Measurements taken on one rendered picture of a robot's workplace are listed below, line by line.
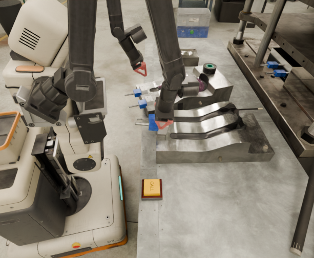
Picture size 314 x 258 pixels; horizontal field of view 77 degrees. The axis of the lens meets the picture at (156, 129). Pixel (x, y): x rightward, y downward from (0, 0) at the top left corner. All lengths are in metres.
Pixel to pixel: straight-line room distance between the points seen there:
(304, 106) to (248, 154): 0.64
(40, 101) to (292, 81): 1.35
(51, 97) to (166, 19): 0.35
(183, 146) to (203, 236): 0.33
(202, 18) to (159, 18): 3.77
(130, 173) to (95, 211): 0.55
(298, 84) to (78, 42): 1.32
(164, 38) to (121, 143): 1.60
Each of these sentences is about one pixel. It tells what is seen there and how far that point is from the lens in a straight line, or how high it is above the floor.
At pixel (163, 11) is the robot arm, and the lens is 0.51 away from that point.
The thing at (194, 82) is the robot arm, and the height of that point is 1.17.
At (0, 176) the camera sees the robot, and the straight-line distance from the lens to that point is 1.05.
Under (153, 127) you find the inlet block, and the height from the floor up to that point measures 0.96.
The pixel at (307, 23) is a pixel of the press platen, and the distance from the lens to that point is 1.94.
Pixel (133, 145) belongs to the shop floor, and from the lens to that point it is 2.00.
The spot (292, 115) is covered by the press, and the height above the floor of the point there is 0.79.
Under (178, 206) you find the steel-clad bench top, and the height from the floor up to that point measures 0.80.
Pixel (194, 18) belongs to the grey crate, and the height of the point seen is 0.35.
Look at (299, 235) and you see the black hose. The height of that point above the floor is 0.84.
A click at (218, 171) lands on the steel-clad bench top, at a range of 0.90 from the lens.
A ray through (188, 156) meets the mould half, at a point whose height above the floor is 0.85.
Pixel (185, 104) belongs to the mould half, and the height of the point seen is 0.85.
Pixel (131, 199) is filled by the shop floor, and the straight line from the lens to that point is 1.69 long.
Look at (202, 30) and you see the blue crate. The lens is 4.34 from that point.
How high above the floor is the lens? 1.52
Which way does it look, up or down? 45 degrees down
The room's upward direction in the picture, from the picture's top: straight up
